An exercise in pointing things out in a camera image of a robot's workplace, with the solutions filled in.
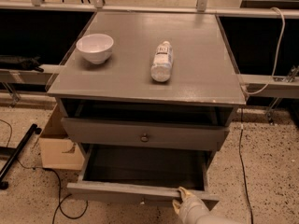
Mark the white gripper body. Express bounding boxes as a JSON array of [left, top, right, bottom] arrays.
[[178, 196, 210, 224]]

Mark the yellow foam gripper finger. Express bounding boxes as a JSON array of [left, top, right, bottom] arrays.
[[178, 187, 195, 202], [172, 200, 181, 215]]

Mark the grey drawer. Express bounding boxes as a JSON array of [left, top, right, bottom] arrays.
[[61, 118, 229, 151], [67, 145, 219, 209]]

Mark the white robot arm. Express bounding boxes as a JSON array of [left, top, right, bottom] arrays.
[[172, 187, 241, 224]]

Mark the grey drawer cabinet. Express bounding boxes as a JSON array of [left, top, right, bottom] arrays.
[[47, 10, 248, 179]]

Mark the grey top drawer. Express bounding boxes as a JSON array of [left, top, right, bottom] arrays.
[[61, 118, 229, 151]]

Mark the clear plastic bottle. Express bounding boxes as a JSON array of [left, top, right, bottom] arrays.
[[150, 41, 173, 82]]

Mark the cardboard box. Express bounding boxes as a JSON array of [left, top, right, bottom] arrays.
[[38, 106, 85, 171]]

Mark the white bowl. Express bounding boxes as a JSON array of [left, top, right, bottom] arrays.
[[76, 34, 114, 64]]

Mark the black stand leg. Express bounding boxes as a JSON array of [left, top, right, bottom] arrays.
[[0, 124, 41, 190]]

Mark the black cloth bundle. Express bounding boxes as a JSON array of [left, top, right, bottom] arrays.
[[0, 55, 44, 73]]

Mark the black floor cable right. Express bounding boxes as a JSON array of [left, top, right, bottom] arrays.
[[238, 107, 254, 224]]

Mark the black floor cable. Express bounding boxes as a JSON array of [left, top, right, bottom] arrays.
[[0, 119, 89, 224], [238, 107, 254, 224]]

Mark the black floor cable left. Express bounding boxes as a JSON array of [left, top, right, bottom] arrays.
[[0, 119, 89, 224]]

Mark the metal rail bracket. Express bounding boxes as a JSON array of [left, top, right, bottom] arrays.
[[265, 65, 299, 125]]

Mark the white hanging cable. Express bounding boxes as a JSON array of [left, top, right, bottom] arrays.
[[241, 7, 287, 96]]

